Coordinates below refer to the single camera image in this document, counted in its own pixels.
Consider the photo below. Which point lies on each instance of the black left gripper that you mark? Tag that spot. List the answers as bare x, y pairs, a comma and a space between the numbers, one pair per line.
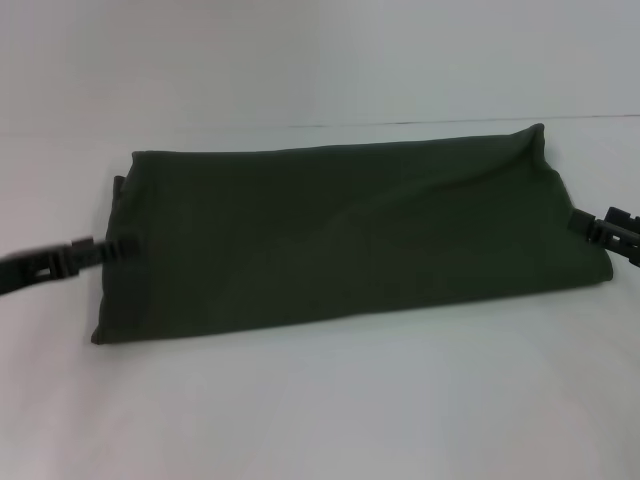
35, 270

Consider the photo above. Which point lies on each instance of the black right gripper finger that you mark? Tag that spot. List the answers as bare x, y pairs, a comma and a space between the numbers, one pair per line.
615, 245
622, 220

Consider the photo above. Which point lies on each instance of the dark green FREE t-shirt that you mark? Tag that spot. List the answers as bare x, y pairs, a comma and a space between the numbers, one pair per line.
325, 240

